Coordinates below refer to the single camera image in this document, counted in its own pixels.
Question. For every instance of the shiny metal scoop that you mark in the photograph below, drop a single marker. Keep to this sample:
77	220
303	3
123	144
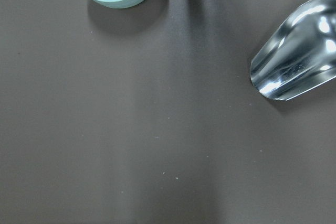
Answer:
300	55

